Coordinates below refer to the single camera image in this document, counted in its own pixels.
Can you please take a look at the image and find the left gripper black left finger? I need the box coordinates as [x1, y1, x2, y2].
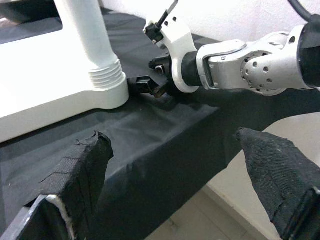
[23, 129, 115, 240]

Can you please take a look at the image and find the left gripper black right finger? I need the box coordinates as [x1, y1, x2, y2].
[236, 127, 320, 240]

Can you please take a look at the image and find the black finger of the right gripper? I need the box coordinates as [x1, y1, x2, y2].
[127, 76, 168, 98]

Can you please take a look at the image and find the white plastic table leg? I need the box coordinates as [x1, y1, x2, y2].
[53, 0, 126, 88]

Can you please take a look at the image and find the white plastic children table top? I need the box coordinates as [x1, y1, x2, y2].
[0, 23, 130, 145]

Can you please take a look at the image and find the black tablecloth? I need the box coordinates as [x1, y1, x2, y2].
[0, 6, 320, 240]

